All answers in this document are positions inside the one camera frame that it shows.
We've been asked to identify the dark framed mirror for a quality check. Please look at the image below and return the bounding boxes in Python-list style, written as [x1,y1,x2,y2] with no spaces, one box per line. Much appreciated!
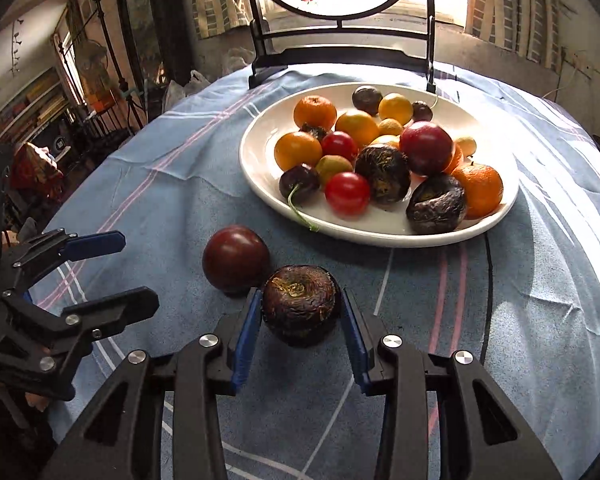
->
[117,0,194,89]

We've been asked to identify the large front orange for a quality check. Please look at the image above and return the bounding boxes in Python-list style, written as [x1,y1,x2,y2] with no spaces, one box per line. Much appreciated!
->
[274,131,323,171]

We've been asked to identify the blue striped tablecloth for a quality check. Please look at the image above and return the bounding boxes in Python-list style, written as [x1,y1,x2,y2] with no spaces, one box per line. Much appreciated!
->
[32,70,600,479]

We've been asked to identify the small orange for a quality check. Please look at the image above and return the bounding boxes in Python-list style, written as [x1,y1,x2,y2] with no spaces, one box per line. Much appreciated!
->
[372,134,400,150]

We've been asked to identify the dark plum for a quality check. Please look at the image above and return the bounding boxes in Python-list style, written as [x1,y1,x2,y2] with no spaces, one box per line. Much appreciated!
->
[202,224,271,296]

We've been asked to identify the round painted screen on stand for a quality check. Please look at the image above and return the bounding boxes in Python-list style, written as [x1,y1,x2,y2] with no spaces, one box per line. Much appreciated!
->
[248,0,437,93]

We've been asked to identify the dark cherry with stem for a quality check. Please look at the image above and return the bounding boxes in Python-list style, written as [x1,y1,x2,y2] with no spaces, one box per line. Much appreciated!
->
[278,164,321,232]

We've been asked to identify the left hand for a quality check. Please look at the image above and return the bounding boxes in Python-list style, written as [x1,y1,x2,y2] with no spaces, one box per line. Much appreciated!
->
[0,382,50,412]

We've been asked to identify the small yellow kumquat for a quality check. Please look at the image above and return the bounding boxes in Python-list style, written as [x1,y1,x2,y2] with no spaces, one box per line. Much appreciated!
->
[454,136,477,157]

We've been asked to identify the small red tomato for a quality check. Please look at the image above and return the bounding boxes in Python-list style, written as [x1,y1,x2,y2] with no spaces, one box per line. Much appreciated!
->
[325,172,370,217]

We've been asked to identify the large front mandarin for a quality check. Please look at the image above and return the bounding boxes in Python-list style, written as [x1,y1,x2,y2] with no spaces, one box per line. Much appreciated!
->
[451,162,504,220]

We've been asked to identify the wrinkled passion fruit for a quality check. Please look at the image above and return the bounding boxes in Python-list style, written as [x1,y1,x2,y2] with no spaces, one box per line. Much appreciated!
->
[261,266,342,348]
[354,145,411,205]
[405,174,468,235]

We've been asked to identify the green-brown round fruit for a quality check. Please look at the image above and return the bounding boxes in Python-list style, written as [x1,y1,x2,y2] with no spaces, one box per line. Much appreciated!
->
[315,155,353,188]

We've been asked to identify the right curtain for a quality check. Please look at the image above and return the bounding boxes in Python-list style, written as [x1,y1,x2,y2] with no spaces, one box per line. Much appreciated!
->
[465,0,560,72]

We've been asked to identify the plastic bag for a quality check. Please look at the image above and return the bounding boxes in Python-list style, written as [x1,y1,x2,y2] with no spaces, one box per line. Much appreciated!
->
[162,70,210,113]

